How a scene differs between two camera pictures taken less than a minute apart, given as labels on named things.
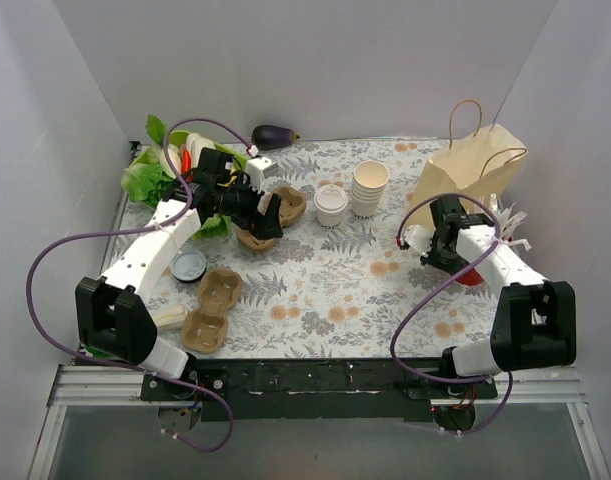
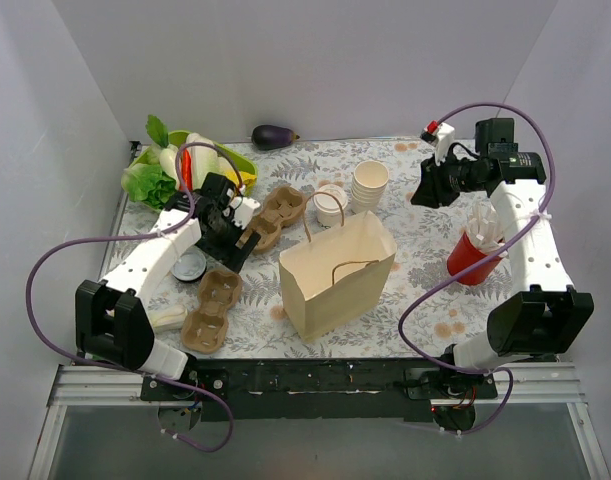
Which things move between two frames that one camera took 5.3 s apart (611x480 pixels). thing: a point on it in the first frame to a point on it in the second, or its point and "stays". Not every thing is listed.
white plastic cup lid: (330, 197) stays
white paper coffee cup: (329, 207) stays
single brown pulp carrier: (204, 330) stays
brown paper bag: (424, 218) to (343, 270)
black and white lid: (188, 265) stays
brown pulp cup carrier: (292, 208) stays
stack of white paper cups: (370, 178) stays
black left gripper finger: (268, 224) to (239, 256)
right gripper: (436, 255) to (432, 181)
